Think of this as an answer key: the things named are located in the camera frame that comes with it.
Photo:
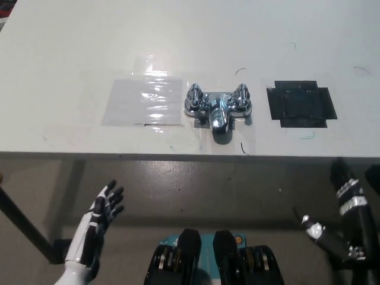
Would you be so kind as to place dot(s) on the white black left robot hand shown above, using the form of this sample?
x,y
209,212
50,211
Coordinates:
x,y
89,231

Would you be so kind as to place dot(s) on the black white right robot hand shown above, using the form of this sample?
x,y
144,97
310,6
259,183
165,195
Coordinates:
x,y
360,225

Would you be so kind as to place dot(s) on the chrome faucet body with spout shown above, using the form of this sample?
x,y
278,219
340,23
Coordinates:
x,y
219,114

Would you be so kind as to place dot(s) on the black teal robot torso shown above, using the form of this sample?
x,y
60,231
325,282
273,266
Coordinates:
x,y
213,261

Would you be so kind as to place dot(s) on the red background object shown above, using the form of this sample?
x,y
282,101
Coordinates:
x,y
4,7

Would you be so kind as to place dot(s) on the black table foot plate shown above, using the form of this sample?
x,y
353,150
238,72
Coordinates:
x,y
60,252

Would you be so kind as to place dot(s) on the black tape square patch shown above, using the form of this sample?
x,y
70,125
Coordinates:
x,y
300,104

